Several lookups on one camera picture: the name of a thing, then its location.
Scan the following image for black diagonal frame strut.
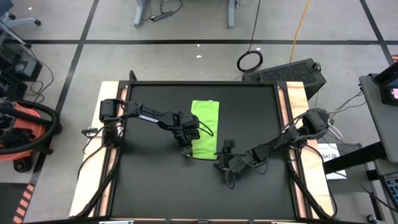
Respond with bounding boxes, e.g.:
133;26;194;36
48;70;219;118
74;149;121;218
287;155;335;220

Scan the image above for wooden table side board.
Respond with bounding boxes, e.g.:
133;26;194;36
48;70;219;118
68;81;129;218
285;81;336;219

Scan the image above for keyboard with blue keys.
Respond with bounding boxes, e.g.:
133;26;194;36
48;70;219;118
384;174;398;215

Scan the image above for black equipment case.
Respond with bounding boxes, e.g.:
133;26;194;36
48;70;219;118
0;43;44;100

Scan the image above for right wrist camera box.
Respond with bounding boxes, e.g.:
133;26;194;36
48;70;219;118
223;139;236;154

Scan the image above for grey desk leg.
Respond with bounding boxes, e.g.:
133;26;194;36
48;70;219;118
226;0;236;29
133;0;147;28

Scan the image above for black hanging cable with coil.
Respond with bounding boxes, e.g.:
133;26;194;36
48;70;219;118
236;0;264;73

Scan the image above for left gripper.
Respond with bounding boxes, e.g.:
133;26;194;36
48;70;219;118
174;126;201;156

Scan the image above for black screen device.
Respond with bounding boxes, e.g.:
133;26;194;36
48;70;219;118
374;62;398;106

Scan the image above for grey side desk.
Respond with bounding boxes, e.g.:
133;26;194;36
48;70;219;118
359;73;398;164

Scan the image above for black vacuum hose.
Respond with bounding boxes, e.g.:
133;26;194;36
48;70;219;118
0;99;60;156

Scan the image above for yellow hanging cable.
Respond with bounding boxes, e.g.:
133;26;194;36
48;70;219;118
289;0;312;63

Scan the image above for office chair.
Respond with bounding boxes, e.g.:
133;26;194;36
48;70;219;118
0;0;42;30

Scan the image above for orange vacuum cleaner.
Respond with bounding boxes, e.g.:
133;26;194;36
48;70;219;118
0;98;63;174

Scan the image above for black perforated computer tower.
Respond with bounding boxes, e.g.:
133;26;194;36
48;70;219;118
241;58;327;101

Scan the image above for black camera cable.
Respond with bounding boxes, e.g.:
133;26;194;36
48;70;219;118
225;172;238;190
174;105;215;138

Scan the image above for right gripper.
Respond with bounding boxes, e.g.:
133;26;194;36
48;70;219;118
213;151;249;182

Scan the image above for white paper label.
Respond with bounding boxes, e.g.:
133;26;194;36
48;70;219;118
317;142;348;180

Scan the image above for black desk support beam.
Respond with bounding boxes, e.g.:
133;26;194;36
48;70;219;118
323;141;388;175

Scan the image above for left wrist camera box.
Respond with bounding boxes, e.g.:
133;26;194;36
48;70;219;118
182;114;200;130

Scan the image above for green microfiber towel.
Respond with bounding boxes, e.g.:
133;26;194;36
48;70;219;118
190;99;220;161

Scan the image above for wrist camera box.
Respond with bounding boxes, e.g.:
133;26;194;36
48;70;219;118
182;114;200;130
223;139;236;154

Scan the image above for black power strip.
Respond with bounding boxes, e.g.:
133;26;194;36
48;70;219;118
150;11;174;22

